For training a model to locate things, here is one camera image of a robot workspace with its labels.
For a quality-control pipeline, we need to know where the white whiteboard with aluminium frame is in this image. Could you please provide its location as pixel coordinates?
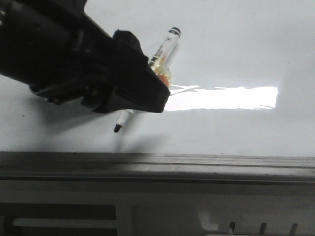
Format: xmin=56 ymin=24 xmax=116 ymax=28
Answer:
xmin=0 ymin=0 xmax=315 ymax=182

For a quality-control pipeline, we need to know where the black white whiteboard marker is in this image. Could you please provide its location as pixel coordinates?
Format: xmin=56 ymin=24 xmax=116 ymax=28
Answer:
xmin=114 ymin=27 xmax=181 ymax=133

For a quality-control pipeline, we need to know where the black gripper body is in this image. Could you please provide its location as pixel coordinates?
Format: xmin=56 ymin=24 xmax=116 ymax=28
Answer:
xmin=0 ymin=0 xmax=113 ymax=105

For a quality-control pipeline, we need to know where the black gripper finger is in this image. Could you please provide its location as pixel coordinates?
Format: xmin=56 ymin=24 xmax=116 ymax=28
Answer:
xmin=81 ymin=30 xmax=170 ymax=114

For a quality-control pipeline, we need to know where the white plastic marker tray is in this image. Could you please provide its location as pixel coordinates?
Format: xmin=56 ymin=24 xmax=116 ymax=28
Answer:
xmin=132 ymin=195 xmax=315 ymax=236

